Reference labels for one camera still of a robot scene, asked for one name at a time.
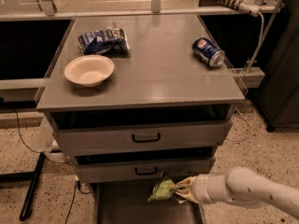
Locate green jalapeno chip bag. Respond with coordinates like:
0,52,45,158
148,171,178,202

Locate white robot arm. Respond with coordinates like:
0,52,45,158
176,167,299,219

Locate middle grey drawer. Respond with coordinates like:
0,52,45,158
75,147,215,183

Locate top grey drawer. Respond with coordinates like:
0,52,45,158
51,105,233,156

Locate bottom open grey drawer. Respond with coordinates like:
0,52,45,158
93,179,206,224

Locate grey drawer cabinet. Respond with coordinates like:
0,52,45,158
35,13,246,224

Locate blue chip bag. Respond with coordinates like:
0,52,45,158
78,27,130,55

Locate dark cabinet at right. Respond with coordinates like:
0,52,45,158
251,0,299,133

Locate blue soda can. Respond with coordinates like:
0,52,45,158
192,37,225,68

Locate white paper bowl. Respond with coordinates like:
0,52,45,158
64,55,115,87

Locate black table leg stand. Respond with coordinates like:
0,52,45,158
0,153,46,221

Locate white power strip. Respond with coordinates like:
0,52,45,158
215,0,261,17

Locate black middle drawer handle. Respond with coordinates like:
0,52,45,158
135,167,158,175

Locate black drawer handle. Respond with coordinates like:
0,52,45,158
132,133,161,143
135,167,158,175

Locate black top drawer handle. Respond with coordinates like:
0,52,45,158
132,133,161,143

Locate black floor cable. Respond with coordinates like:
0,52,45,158
64,180,92,224

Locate white power strip cable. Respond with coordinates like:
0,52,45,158
241,11,265,77

